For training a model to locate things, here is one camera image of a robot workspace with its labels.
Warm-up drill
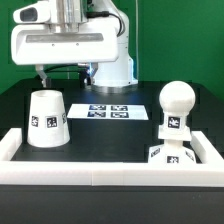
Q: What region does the white lamp bulb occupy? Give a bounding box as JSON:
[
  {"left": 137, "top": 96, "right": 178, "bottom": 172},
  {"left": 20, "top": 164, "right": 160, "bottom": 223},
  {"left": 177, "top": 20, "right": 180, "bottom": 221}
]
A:
[{"left": 159, "top": 81, "right": 195, "bottom": 136}]

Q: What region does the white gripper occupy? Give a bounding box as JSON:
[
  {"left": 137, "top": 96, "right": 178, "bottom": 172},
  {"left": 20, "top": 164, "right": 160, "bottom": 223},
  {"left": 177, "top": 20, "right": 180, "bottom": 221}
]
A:
[{"left": 11, "top": 22, "right": 118, "bottom": 88}]

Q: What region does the white lamp base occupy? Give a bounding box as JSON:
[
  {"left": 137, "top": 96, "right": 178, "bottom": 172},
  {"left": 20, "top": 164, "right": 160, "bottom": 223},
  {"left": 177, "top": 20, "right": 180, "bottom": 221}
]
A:
[{"left": 147, "top": 125, "right": 197, "bottom": 164}]

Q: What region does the black cable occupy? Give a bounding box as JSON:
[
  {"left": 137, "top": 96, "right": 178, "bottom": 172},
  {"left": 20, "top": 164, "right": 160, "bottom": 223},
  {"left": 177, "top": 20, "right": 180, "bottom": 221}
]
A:
[{"left": 34, "top": 63, "right": 84, "bottom": 80}]

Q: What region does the white lamp shade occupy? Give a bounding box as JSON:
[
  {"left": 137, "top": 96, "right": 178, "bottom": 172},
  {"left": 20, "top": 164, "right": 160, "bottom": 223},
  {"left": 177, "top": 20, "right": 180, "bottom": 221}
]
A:
[{"left": 27, "top": 90, "right": 70, "bottom": 148}]

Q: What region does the white U-shaped fence frame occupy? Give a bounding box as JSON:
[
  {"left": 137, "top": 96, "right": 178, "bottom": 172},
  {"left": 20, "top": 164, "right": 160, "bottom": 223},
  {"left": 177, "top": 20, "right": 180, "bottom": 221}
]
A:
[{"left": 0, "top": 128, "right": 224, "bottom": 187}]

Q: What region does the marker tag sheet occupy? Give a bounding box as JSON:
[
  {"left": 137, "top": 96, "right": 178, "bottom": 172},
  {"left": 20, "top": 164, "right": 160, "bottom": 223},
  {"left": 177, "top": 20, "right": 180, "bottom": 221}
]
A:
[{"left": 67, "top": 104, "right": 148, "bottom": 120}]

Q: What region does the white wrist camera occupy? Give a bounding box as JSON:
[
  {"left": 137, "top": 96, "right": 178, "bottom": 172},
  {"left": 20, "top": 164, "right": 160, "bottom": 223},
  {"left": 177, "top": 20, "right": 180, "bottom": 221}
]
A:
[{"left": 13, "top": 0, "right": 51, "bottom": 24}]

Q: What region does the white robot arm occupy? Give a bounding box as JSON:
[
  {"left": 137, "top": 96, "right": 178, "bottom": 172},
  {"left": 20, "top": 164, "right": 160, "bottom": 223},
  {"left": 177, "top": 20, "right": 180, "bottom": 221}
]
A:
[{"left": 11, "top": 0, "right": 138, "bottom": 93}]

